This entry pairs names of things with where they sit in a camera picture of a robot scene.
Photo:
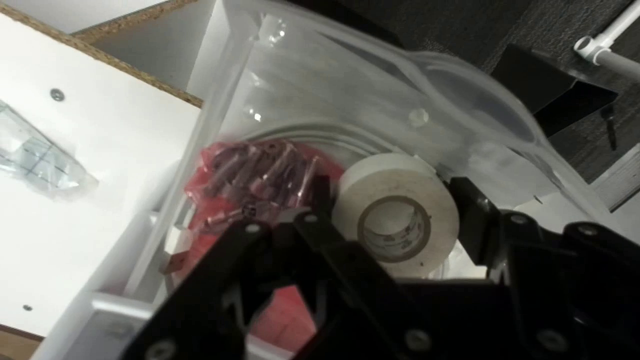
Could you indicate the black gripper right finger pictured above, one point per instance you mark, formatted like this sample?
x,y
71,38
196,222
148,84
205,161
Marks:
x,y
549,294

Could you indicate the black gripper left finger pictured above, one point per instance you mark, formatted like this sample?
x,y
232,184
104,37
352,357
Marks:
x,y
357,306

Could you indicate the white tape roll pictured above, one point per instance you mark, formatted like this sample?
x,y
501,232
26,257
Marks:
x,y
399,210

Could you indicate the clear plastic drawer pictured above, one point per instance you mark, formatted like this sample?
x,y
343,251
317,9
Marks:
x,y
290,75

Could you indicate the red connectors bag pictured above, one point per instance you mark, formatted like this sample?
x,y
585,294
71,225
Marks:
x,y
256,181

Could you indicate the white cabinet with compartments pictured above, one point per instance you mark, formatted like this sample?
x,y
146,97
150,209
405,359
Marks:
x,y
122,100

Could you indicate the clear plastic wrapper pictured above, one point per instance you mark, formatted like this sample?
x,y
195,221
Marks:
x,y
36,161

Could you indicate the black angled metal bracket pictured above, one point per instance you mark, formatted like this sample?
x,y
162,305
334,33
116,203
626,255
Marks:
x,y
556,97

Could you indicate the white PVC pipe frame right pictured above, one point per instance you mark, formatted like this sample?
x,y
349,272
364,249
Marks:
x,y
599,49

